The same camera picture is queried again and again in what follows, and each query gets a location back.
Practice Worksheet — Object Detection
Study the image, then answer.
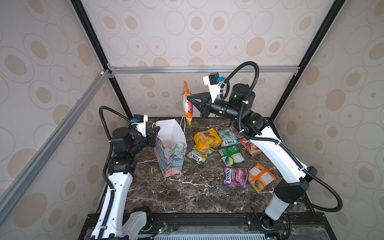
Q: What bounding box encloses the orange snack bag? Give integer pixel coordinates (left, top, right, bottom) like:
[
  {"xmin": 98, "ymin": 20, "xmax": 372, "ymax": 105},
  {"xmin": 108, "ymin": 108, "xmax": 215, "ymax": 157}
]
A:
[
  {"xmin": 248, "ymin": 163, "xmax": 276, "ymax": 193},
  {"xmin": 182, "ymin": 81, "xmax": 194, "ymax": 126}
]

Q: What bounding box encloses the floral white paper bag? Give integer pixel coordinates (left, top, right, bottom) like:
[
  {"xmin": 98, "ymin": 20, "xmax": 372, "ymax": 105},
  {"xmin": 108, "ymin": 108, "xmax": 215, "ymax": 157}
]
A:
[{"xmin": 154, "ymin": 119, "xmax": 187, "ymax": 178}]

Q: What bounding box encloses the purple Fox's candy bag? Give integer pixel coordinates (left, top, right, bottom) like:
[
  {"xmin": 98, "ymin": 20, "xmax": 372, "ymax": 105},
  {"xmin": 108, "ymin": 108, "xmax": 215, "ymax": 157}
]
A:
[{"xmin": 222, "ymin": 167, "xmax": 249, "ymax": 189}]

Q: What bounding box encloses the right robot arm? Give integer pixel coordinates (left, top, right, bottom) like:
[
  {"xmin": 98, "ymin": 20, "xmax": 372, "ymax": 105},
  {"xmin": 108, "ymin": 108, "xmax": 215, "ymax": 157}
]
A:
[{"xmin": 187, "ymin": 61, "xmax": 343, "ymax": 229}]

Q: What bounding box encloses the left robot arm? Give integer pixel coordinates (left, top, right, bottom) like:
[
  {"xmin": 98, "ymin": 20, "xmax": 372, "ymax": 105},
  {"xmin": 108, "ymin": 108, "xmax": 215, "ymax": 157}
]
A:
[{"xmin": 87, "ymin": 106, "xmax": 160, "ymax": 240}]

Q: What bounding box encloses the teal Fox's candy bag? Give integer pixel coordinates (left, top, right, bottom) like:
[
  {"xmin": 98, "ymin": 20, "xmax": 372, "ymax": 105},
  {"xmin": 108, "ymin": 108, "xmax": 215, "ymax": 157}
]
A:
[{"xmin": 218, "ymin": 128, "xmax": 239, "ymax": 148}]

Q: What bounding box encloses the yellow snack bag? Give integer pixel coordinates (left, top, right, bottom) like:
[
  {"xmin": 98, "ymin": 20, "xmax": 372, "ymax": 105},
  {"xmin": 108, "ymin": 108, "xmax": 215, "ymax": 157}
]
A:
[{"xmin": 194, "ymin": 128, "xmax": 222, "ymax": 152}]

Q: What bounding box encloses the green Fox's candy bag small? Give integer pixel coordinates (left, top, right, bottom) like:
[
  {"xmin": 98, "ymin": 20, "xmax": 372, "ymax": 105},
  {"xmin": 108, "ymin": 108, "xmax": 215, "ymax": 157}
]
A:
[{"xmin": 186, "ymin": 146, "xmax": 214, "ymax": 167}]

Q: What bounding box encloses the green snack bag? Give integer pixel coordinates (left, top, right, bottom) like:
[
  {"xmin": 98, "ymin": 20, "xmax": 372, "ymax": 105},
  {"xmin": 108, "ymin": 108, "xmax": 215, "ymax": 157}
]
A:
[{"xmin": 219, "ymin": 146, "xmax": 246, "ymax": 167}]

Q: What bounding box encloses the pink Fox's candy bag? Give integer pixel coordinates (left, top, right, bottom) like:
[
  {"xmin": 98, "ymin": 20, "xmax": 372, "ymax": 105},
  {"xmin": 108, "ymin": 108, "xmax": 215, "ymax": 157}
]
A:
[{"xmin": 239, "ymin": 138, "xmax": 261, "ymax": 156}]

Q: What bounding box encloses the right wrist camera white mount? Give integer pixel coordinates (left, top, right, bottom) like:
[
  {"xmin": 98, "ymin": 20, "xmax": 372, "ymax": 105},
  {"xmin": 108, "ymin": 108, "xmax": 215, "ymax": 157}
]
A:
[{"xmin": 203, "ymin": 72, "xmax": 224, "ymax": 103}]

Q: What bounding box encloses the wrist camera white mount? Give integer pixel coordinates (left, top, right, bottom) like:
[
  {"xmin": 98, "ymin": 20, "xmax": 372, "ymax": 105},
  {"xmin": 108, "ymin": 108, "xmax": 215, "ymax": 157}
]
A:
[
  {"xmin": 203, "ymin": 72, "xmax": 224, "ymax": 103},
  {"xmin": 132, "ymin": 114, "xmax": 148, "ymax": 137}
]

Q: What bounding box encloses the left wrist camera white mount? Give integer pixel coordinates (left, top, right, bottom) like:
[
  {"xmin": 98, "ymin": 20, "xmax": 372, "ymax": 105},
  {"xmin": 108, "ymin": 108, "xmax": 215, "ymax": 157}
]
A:
[{"xmin": 132, "ymin": 114, "xmax": 148, "ymax": 137}]

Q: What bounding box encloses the horizontal aluminium rail back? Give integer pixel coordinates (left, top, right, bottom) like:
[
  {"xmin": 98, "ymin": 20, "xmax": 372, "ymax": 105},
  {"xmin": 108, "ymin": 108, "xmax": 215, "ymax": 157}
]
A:
[{"xmin": 111, "ymin": 65, "xmax": 300, "ymax": 75}]

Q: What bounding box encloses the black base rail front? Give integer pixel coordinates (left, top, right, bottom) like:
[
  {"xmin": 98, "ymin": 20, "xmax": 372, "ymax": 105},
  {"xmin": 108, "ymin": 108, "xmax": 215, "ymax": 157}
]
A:
[{"xmin": 78, "ymin": 212, "xmax": 337, "ymax": 240}]

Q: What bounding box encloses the black frame post left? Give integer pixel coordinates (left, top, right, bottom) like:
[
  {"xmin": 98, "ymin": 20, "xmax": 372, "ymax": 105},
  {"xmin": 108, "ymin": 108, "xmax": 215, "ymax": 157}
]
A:
[{"xmin": 70, "ymin": 0, "xmax": 133, "ymax": 119}]

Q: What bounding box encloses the black frame post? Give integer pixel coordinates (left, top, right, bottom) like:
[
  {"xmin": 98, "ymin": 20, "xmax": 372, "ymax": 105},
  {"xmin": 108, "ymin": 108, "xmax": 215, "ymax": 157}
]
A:
[
  {"xmin": 270, "ymin": 0, "xmax": 347, "ymax": 122},
  {"xmin": 70, "ymin": 0, "xmax": 133, "ymax": 119}
]

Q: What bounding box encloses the aluminium rail left side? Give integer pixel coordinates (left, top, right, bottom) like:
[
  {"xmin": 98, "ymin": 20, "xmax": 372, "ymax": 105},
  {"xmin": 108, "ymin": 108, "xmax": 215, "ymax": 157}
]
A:
[{"xmin": 1, "ymin": 70, "xmax": 111, "ymax": 225}]

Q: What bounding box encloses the black frame post right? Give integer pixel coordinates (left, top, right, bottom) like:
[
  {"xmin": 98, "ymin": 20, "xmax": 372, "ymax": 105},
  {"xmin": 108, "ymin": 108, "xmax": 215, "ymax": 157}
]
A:
[{"xmin": 270, "ymin": 0, "xmax": 347, "ymax": 122}]

